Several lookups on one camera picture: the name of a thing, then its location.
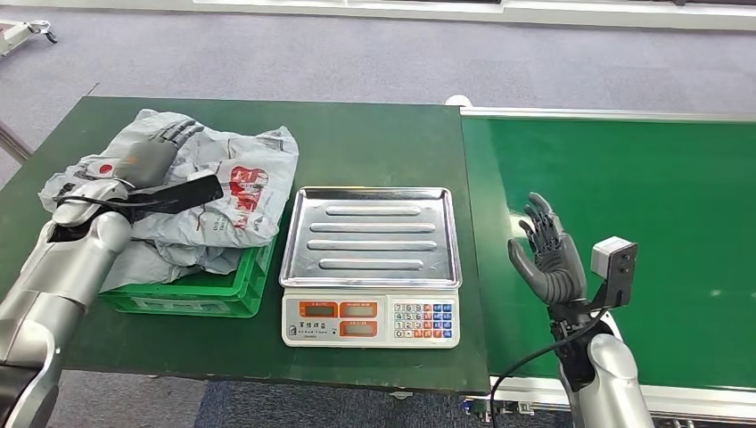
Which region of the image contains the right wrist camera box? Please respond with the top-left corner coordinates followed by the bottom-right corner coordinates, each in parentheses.
top-left (589, 235), bottom-right (639, 310)

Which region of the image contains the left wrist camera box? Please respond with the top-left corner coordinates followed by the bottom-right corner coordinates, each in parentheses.
top-left (125, 169), bottom-right (225, 218)

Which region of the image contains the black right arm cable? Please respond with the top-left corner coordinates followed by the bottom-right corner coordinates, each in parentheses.
top-left (488, 308), bottom-right (611, 428)

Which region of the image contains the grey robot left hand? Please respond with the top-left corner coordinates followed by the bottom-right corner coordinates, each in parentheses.
top-left (114, 119), bottom-right (206, 191)

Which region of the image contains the large crumpled grey package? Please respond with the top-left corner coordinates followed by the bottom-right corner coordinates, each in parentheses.
top-left (99, 238), bottom-right (205, 294)

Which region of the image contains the small crumpled grey package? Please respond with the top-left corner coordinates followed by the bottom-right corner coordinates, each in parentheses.
top-left (192, 243), bottom-right (244, 277)

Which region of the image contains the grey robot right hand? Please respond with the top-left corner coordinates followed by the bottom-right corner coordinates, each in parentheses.
top-left (506, 192), bottom-right (589, 309)

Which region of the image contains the green plastic basket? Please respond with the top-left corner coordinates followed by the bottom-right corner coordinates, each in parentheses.
top-left (96, 235), bottom-right (278, 321)

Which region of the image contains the metal bar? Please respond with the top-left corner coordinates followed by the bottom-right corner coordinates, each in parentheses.
top-left (0, 119), bottom-right (34, 166)

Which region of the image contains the white electronic weighing scale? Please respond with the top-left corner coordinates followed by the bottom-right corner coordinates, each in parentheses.
top-left (277, 186), bottom-right (463, 350)

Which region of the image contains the green conveyor belt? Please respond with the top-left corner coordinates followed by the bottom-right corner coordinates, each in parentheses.
top-left (444, 94), bottom-right (756, 428)

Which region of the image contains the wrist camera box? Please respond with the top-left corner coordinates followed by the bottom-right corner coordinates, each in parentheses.
top-left (125, 169), bottom-right (225, 218)
top-left (589, 235), bottom-right (639, 310)

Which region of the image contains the grey package with red print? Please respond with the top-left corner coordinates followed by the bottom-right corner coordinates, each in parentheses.
top-left (37, 108), bottom-right (300, 251)

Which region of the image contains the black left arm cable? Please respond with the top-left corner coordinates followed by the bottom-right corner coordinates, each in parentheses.
top-left (53, 193), bottom-right (161, 212)

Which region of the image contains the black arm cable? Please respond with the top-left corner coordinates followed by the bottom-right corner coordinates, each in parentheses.
top-left (53, 193), bottom-right (161, 212)
top-left (488, 308), bottom-right (611, 428)

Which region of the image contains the white trolley leg with caster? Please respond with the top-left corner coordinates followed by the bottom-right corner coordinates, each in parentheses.
top-left (0, 17), bottom-right (62, 58)

